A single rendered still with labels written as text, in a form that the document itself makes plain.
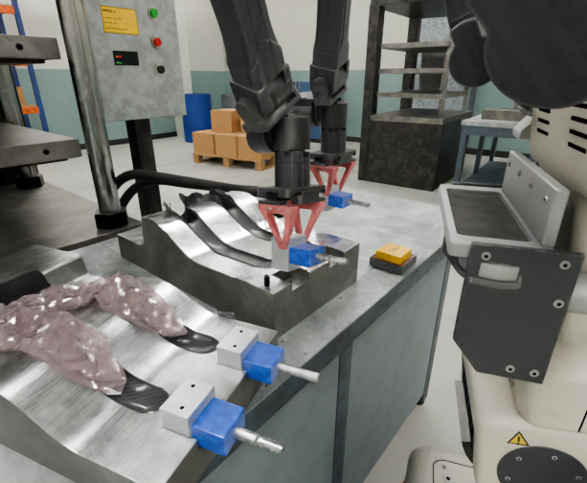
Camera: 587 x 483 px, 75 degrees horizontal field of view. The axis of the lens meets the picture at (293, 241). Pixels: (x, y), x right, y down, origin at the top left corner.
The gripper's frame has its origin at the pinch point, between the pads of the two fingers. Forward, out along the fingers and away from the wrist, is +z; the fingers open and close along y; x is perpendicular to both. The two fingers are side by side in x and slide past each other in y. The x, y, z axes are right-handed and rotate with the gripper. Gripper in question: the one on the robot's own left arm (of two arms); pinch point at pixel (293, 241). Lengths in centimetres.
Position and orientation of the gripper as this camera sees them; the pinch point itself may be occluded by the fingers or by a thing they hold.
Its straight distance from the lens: 63.5
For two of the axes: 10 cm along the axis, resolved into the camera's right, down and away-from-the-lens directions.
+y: -6.2, 1.8, -7.6
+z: 0.1, 9.8, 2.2
